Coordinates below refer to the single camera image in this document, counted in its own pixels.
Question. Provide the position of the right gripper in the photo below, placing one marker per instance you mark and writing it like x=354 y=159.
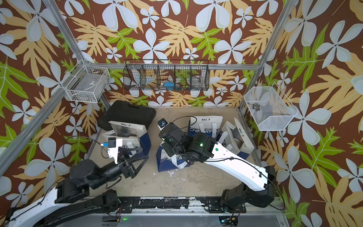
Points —
x=166 y=147

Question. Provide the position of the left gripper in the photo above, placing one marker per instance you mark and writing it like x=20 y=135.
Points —
x=128 y=170

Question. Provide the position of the takeout bag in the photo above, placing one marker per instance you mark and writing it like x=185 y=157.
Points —
x=135 y=137
x=208 y=125
x=167 y=163
x=234 y=137

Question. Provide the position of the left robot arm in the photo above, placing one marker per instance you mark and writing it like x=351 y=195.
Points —
x=63 y=202

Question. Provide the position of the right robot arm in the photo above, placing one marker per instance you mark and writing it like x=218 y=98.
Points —
x=257 y=187

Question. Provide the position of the black plastic tool case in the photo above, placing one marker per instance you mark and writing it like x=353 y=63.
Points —
x=122 y=111

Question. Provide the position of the blue object in basket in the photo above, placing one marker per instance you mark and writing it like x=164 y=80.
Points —
x=169 y=85

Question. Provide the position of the small dark object in mesh basket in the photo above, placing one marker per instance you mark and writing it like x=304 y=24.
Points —
x=256 y=107

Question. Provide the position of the white mesh basket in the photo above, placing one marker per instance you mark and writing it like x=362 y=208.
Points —
x=277 y=111

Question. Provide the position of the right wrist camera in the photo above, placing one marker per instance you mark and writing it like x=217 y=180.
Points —
x=162 y=123

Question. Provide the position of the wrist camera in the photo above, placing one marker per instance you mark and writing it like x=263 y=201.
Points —
x=162 y=123
x=113 y=146

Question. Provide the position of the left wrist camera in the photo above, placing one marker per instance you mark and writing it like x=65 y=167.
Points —
x=113 y=146

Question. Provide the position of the black wire basket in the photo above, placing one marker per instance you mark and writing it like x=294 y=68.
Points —
x=152 y=75

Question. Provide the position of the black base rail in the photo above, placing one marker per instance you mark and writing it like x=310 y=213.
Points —
x=211 y=204

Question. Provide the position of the white wire basket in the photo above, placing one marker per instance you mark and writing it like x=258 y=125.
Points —
x=86 y=82

